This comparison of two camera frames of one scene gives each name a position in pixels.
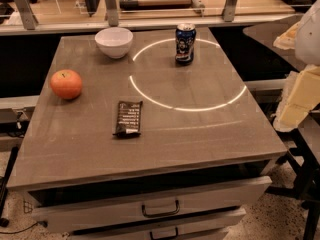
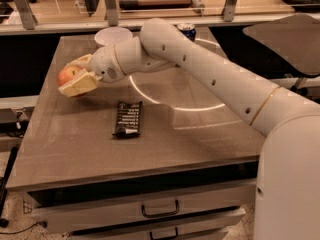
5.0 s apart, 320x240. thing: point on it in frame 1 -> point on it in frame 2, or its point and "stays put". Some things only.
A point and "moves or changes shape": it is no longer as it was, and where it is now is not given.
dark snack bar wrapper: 128,123 stays put
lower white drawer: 202,226 stays put
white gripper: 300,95 -> 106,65
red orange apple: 66,84 moves or changes shape
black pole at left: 3,221 stays put
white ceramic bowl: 114,42 stays put
